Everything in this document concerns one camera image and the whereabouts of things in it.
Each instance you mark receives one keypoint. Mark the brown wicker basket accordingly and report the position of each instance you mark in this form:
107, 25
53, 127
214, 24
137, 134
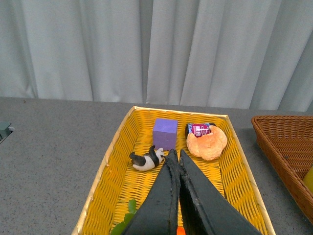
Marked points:
287, 141

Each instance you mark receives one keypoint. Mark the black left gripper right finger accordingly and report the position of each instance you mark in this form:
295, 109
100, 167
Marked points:
204, 210

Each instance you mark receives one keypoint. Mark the yellow woven basket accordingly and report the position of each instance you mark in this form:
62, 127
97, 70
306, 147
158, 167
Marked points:
117, 182

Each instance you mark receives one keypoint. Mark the orange toy carrot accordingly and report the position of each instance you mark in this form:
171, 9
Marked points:
127, 218

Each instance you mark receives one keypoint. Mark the panda figurine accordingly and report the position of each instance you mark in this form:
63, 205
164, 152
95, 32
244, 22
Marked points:
149, 160

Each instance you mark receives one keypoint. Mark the yellow tape roll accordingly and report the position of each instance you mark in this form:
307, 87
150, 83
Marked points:
308, 179

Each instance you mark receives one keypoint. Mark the toy bread croissant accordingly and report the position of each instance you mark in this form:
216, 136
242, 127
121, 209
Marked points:
207, 147

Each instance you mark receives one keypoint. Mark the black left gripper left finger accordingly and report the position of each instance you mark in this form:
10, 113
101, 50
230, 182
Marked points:
166, 187

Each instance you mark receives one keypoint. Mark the purple foam cube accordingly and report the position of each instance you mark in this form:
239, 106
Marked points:
165, 133

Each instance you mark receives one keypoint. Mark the grey table fixture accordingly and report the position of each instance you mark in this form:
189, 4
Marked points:
5, 130

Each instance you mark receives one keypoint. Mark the small pink labelled can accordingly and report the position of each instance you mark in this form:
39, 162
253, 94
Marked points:
198, 129

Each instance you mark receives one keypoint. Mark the grey curtain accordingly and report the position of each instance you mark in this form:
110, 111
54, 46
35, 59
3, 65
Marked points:
249, 54

